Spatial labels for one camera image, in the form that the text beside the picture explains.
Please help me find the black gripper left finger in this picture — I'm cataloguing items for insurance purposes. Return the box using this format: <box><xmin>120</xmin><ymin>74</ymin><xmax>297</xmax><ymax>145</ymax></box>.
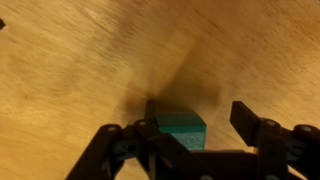
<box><xmin>64</xmin><ymin>99</ymin><xmax>201</xmax><ymax>180</ymax></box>

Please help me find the green cube block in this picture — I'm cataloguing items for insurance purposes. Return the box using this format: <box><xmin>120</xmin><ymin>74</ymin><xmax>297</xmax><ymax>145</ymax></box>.
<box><xmin>154</xmin><ymin>112</ymin><xmax>208</xmax><ymax>151</ymax></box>

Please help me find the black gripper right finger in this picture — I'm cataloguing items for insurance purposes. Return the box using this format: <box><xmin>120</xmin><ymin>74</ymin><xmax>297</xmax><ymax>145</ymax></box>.
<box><xmin>229</xmin><ymin>100</ymin><xmax>320</xmax><ymax>180</ymax></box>

